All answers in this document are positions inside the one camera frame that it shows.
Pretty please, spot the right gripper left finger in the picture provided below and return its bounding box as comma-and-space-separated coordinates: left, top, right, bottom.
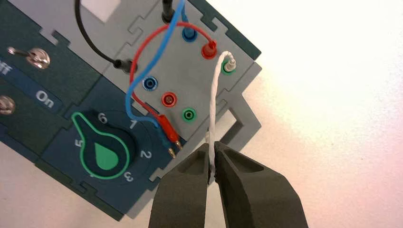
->
148, 142, 211, 228

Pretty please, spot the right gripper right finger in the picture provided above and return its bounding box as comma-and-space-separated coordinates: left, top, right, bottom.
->
214, 142, 309, 228

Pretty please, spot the white wire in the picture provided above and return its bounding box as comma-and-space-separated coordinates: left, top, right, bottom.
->
204, 50, 237, 185

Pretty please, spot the green rotary knob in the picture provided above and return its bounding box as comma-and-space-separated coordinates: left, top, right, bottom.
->
70, 111, 141, 181

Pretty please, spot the blue grey control box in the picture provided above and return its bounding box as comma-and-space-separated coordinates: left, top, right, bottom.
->
0, 0, 262, 221

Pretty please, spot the red wire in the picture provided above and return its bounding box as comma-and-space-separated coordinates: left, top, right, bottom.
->
129, 22, 219, 151

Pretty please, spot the blue wire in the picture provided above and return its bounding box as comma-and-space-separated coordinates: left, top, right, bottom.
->
125, 0, 198, 159

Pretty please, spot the black wire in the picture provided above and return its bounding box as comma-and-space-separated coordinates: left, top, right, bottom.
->
74, 0, 175, 74

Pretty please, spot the metal toggle switch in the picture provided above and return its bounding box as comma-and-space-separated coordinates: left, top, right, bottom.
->
7, 46, 51, 70
0, 95, 16, 115

